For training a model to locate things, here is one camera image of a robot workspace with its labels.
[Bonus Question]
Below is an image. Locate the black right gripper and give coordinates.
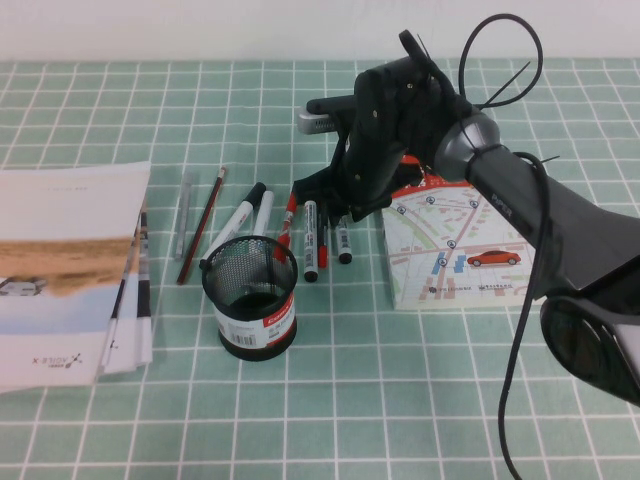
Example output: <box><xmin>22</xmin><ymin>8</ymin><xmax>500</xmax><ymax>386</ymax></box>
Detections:
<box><xmin>292</xmin><ymin>30</ymin><xmax>472</xmax><ymax>226</ymax></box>

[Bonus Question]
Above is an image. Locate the white marker with black cap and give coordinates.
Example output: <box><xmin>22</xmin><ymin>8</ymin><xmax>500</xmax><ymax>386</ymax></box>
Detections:
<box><xmin>302</xmin><ymin>199</ymin><xmax>320</xmax><ymax>284</ymax></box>
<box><xmin>335</xmin><ymin>214</ymin><xmax>353</xmax><ymax>265</ymax></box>
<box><xmin>198</xmin><ymin>182</ymin><xmax>267</xmax><ymax>271</ymax></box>

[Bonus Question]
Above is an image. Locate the red and black pen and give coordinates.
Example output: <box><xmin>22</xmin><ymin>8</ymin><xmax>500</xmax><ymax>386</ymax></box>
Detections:
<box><xmin>316</xmin><ymin>199</ymin><xmax>332</xmax><ymax>269</ymax></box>

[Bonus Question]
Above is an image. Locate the red gel pen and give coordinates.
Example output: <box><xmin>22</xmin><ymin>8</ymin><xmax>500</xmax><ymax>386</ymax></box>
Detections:
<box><xmin>273</xmin><ymin>192</ymin><xmax>300</xmax><ymax>261</ymax></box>

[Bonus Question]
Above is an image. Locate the all-white marker pen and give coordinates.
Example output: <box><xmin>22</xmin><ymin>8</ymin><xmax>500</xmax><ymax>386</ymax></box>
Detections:
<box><xmin>249</xmin><ymin>190</ymin><xmax>275</xmax><ymax>239</ymax></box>

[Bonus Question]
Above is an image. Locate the black mesh pen holder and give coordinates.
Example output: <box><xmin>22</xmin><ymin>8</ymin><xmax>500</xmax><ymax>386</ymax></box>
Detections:
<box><xmin>198</xmin><ymin>236</ymin><xmax>299</xmax><ymax>362</ymax></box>

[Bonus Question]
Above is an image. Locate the red map-cover book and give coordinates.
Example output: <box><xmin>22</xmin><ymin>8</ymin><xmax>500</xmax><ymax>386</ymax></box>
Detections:
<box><xmin>382</xmin><ymin>153</ymin><xmax>547</xmax><ymax>311</ymax></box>

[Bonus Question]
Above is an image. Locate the red and black pencil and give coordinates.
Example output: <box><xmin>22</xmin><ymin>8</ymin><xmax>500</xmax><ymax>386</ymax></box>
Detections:
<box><xmin>175</xmin><ymin>167</ymin><xmax>228</xmax><ymax>287</ymax></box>

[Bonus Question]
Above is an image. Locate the green checked tablecloth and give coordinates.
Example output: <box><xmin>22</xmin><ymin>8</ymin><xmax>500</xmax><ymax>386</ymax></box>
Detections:
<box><xmin>0</xmin><ymin>59</ymin><xmax>640</xmax><ymax>480</ymax></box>

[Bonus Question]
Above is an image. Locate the brochure with dark stripes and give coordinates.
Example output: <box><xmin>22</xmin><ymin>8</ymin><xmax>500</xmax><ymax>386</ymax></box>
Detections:
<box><xmin>130</xmin><ymin>199</ymin><xmax>153</xmax><ymax>321</ymax></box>

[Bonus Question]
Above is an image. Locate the white brochure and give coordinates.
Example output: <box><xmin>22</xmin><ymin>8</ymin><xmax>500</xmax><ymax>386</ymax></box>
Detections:
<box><xmin>97</xmin><ymin>279</ymin><xmax>154</xmax><ymax>375</ymax></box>

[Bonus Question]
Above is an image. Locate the stack of brochures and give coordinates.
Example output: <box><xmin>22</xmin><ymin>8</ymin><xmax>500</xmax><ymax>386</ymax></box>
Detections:
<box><xmin>0</xmin><ymin>160</ymin><xmax>152</xmax><ymax>395</ymax></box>

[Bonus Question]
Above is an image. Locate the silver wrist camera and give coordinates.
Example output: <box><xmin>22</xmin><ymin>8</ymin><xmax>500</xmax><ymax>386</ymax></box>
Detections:
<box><xmin>298</xmin><ymin>110</ymin><xmax>351</xmax><ymax>136</ymax></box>

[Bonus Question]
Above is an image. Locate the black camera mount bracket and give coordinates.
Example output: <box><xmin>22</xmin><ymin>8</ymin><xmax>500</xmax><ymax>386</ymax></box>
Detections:
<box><xmin>305</xmin><ymin>97</ymin><xmax>359</xmax><ymax>120</ymax></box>

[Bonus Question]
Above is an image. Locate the black cable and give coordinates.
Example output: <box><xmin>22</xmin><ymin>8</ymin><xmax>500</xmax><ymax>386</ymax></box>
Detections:
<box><xmin>458</xmin><ymin>13</ymin><xmax>554</xmax><ymax>480</ymax></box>

